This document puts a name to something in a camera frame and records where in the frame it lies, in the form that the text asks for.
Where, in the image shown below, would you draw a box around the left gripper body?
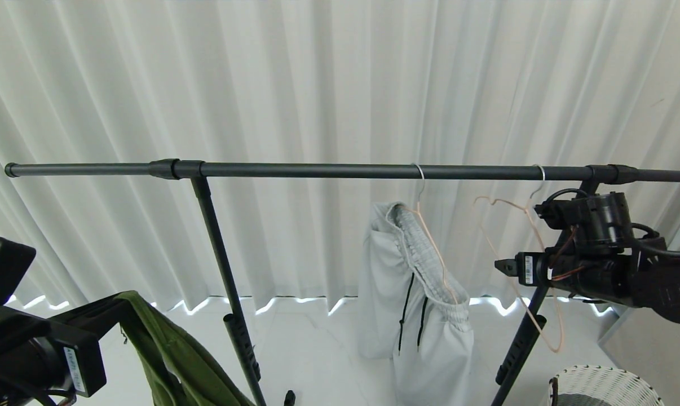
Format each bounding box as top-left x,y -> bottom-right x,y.
0,321 -> 107,404

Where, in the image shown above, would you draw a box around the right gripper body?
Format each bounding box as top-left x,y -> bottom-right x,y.
515,251 -> 641,308

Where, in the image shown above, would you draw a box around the pink clothes hanger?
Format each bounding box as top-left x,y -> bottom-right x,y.
474,165 -> 566,354
402,164 -> 459,305

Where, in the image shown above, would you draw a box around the green garment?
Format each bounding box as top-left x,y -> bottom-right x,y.
117,290 -> 256,406

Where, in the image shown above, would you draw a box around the pale grey shorts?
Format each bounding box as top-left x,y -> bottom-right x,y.
357,202 -> 477,406

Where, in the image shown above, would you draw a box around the white laundry basket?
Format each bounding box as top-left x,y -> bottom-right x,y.
547,365 -> 665,406

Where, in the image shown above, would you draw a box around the black clothes rack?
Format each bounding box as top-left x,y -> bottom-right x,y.
5,159 -> 680,406

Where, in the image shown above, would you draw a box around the white curtain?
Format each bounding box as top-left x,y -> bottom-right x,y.
0,0 -> 680,316

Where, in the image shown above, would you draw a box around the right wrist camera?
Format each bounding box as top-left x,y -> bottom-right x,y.
535,195 -> 591,232

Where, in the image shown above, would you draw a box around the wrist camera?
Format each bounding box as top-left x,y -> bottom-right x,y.
0,232 -> 50,339
535,195 -> 591,232

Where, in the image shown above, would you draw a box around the black cable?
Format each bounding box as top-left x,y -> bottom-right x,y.
543,188 -> 590,204
630,223 -> 680,259

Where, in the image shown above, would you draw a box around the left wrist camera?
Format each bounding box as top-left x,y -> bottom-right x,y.
0,232 -> 50,339

